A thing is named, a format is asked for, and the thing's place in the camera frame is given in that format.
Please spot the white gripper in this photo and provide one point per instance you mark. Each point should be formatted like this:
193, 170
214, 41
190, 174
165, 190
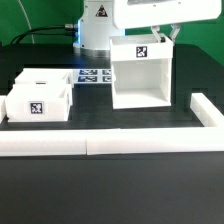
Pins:
144, 13

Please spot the white drawer cabinet box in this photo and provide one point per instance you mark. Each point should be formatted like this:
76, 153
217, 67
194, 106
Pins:
141, 69

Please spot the white drawer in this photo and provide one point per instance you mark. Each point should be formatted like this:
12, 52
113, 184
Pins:
45, 76
39, 103

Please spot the white front drawer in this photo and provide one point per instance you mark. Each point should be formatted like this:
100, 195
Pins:
39, 103

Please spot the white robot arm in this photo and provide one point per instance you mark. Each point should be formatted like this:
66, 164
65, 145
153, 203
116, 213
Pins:
102, 19

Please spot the white fence piece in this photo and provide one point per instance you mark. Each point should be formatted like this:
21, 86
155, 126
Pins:
205, 111
2, 107
161, 140
42, 143

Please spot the white marker sheet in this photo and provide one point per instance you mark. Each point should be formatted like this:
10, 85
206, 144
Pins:
92, 76

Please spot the white front fence right piece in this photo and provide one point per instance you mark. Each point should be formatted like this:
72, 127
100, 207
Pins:
161, 140

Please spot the white front fence left piece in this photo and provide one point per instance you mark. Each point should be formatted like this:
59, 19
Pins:
42, 143

